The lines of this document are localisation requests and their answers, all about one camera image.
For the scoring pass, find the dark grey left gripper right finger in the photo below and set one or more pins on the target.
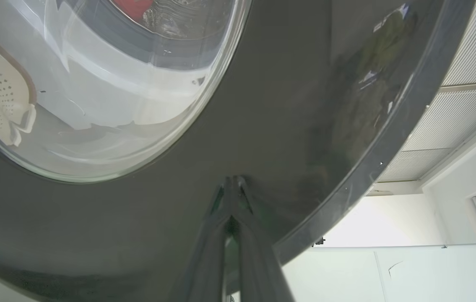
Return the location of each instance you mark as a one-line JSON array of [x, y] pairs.
[[258, 264]]

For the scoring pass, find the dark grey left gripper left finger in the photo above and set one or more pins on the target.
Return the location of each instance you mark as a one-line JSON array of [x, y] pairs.
[[210, 260]]

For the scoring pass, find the glass washing machine door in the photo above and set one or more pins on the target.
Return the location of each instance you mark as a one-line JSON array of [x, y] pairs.
[[296, 105]]

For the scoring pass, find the red garment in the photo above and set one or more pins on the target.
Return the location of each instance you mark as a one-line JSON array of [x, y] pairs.
[[133, 8]]

